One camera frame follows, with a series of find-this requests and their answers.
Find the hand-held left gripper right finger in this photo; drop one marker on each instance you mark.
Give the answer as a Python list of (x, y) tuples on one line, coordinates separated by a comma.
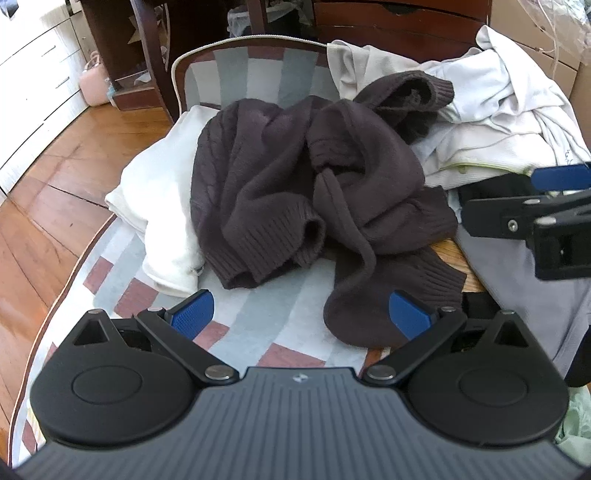
[(408, 314)]

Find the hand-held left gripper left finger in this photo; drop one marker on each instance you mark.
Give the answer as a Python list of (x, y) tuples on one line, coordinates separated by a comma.
[(194, 308)]

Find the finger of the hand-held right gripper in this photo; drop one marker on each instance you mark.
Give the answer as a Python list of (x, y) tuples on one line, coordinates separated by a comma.
[(498, 216), (561, 177)]

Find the cream white garment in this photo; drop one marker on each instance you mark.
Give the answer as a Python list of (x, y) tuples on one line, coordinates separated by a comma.
[(157, 198)]

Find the dark brown knit sweater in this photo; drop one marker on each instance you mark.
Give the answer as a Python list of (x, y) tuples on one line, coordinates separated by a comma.
[(277, 184)]

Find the grey cloth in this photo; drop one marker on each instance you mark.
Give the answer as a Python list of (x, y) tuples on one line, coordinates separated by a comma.
[(508, 277)]

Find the white jacket with lime piping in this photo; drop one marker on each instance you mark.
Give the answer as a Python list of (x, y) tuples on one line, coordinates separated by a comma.
[(508, 101)]

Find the large cardboard box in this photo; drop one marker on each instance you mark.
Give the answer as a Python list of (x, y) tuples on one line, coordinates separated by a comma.
[(531, 50)]

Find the clear plastic bag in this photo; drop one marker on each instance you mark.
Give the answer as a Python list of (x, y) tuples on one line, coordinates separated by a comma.
[(565, 25)]

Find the light green cloth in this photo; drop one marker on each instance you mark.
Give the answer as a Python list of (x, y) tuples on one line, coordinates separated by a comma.
[(577, 415)]

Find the beige shirt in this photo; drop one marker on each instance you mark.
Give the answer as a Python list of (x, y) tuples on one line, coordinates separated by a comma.
[(364, 64)]

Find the dark wooden cabinet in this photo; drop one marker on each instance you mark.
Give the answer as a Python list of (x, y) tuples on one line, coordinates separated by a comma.
[(369, 27)]

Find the blue bottle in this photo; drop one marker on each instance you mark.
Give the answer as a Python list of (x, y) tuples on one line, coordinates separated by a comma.
[(110, 91)]

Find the white crumpled paper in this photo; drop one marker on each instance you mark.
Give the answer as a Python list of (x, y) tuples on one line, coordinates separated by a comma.
[(138, 79)]

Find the pink bag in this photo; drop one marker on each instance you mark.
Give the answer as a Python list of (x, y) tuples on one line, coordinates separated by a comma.
[(94, 85)]

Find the dark wooden chair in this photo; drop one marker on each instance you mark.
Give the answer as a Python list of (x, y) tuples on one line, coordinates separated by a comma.
[(154, 55)]

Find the checked mat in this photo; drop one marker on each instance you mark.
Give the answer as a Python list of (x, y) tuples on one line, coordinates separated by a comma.
[(286, 69)]

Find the white drawer cabinet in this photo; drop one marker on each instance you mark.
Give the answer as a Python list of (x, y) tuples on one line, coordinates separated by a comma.
[(32, 83)]

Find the dark wooden shelf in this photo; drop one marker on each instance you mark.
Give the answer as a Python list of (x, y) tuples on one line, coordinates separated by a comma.
[(111, 32)]

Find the black bin with bag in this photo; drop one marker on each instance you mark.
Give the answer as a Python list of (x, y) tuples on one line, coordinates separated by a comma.
[(277, 18)]

